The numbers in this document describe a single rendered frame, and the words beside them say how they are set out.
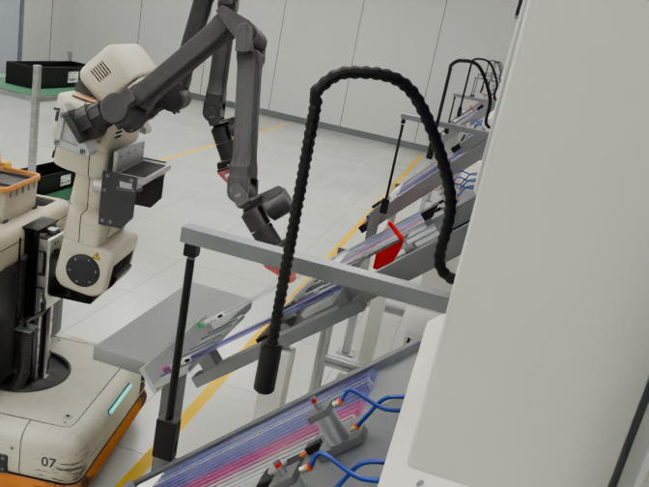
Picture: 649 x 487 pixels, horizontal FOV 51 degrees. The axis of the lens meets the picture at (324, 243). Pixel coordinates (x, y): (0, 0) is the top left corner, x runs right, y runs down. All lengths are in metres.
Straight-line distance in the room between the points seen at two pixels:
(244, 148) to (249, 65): 0.20
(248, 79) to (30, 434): 1.22
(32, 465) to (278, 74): 9.32
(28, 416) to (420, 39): 9.05
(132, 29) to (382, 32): 4.15
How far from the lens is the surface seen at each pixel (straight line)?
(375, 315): 2.98
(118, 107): 1.82
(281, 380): 1.63
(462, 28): 10.53
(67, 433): 2.21
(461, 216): 1.78
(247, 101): 1.70
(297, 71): 10.97
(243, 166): 1.66
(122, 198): 2.02
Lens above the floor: 1.54
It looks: 18 degrees down
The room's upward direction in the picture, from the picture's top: 11 degrees clockwise
